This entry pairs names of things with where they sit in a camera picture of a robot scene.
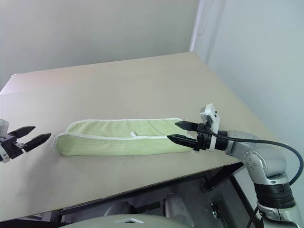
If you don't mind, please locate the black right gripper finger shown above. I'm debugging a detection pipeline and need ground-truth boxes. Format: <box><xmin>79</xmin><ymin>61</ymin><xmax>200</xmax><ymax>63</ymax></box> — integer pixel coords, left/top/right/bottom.
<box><xmin>167</xmin><ymin>134</ymin><xmax>199</xmax><ymax>149</ymax></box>
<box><xmin>174</xmin><ymin>121</ymin><xmax>199</xmax><ymax>132</ymax></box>

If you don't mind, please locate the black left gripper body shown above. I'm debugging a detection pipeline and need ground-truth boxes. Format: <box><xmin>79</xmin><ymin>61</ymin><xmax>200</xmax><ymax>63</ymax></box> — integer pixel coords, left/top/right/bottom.
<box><xmin>0</xmin><ymin>133</ymin><xmax>26</xmax><ymax>160</ymax></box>

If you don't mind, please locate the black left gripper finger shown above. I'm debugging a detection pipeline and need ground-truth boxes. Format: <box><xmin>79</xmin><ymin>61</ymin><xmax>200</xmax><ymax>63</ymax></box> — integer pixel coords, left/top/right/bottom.
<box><xmin>10</xmin><ymin>126</ymin><xmax>37</xmax><ymax>139</ymax></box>
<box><xmin>23</xmin><ymin>133</ymin><xmax>52</xmax><ymax>153</ymax></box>

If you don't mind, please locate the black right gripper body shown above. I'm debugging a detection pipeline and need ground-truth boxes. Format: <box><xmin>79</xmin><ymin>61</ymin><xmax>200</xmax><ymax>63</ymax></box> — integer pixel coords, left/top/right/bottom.
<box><xmin>193</xmin><ymin>116</ymin><xmax>216</xmax><ymax>152</ymax></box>

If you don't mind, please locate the green towel with white trim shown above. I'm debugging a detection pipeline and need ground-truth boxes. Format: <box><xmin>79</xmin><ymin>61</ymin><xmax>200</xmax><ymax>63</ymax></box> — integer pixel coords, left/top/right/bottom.
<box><xmin>52</xmin><ymin>117</ymin><xmax>191</xmax><ymax>157</ymax></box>

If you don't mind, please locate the grey rounded robot part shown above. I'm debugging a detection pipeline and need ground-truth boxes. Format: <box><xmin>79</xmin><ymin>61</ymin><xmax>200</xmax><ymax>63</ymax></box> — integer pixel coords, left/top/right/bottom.
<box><xmin>164</xmin><ymin>193</ymin><xmax>194</xmax><ymax>220</ymax></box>

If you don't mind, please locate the grey robot torso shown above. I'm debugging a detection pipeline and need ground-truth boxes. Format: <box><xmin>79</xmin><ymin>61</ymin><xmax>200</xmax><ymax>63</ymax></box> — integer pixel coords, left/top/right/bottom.
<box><xmin>58</xmin><ymin>213</ymin><xmax>200</xmax><ymax>228</ymax></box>

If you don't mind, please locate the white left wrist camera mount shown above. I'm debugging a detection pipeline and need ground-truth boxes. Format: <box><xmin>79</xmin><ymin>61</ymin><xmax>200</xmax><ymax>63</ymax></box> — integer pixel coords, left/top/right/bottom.
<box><xmin>0</xmin><ymin>119</ymin><xmax>11</xmax><ymax>164</ymax></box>

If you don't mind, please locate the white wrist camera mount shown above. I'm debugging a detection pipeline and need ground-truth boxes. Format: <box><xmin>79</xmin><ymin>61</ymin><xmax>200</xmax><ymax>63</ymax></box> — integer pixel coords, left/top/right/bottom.
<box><xmin>199</xmin><ymin>103</ymin><xmax>220</xmax><ymax>151</ymax></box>
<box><xmin>0</xmin><ymin>119</ymin><xmax>11</xmax><ymax>164</ymax></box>

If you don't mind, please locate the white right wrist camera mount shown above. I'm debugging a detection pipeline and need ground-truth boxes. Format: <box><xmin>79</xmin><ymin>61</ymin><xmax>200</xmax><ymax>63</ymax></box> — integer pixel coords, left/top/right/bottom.
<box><xmin>199</xmin><ymin>103</ymin><xmax>220</xmax><ymax>151</ymax></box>

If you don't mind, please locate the black table frame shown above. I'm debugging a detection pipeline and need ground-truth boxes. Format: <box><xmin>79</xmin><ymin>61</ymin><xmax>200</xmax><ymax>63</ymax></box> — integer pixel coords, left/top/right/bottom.
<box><xmin>51</xmin><ymin>161</ymin><xmax>245</xmax><ymax>224</ymax></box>

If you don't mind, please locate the black floor rail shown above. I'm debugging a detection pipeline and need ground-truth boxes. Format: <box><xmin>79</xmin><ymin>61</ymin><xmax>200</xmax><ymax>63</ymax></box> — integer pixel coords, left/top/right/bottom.
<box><xmin>228</xmin><ymin>177</ymin><xmax>263</xmax><ymax>228</ymax></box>

